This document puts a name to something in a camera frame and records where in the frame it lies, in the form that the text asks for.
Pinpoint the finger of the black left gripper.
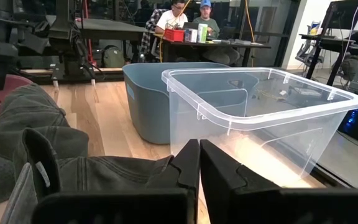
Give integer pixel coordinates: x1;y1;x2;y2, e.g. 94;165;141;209
0;58;14;91

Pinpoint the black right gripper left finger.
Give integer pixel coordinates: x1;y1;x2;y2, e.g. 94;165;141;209
31;138;201;224

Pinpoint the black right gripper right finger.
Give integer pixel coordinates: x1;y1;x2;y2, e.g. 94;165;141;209
200;139;358;224

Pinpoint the clear plastic storage bin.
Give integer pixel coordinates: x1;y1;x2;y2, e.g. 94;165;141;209
161;67;358;188

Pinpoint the blue-grey plastic bin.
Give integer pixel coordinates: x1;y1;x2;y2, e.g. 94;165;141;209
122;62;260;146

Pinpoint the olive green backpack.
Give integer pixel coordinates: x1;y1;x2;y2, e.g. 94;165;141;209
101;45;126;68

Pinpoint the black white plaid shirt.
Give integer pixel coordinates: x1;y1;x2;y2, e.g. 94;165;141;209
140;8;167;55

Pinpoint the grey office chair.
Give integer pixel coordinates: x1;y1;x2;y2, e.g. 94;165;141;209
295;39;324;75

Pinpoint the black office table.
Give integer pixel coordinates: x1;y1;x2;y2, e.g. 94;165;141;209
158;33;272;68

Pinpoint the red plastic box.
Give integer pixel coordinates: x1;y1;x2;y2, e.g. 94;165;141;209
163;28;186;43

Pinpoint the black standing desk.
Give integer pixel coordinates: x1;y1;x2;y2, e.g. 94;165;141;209
299;33;358;86

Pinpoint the white cardboard box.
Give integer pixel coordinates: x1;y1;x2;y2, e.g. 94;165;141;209
185;28;198;44

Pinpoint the dark glass partition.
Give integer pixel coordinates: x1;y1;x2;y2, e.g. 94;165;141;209
211;0;301;68

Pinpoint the green and white carton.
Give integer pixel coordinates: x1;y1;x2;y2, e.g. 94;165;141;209
196;23;209;44

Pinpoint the dark laptop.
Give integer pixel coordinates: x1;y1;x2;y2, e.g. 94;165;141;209
182;21;200;30

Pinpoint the black computer monitor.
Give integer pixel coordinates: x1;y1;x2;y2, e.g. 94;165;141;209
320;0;358;30

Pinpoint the yellow hanging cable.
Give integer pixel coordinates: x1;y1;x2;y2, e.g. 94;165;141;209
244;0;256;44
158;0;193;63

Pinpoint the white hanging cable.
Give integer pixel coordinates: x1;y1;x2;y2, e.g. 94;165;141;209
341;0;358;65

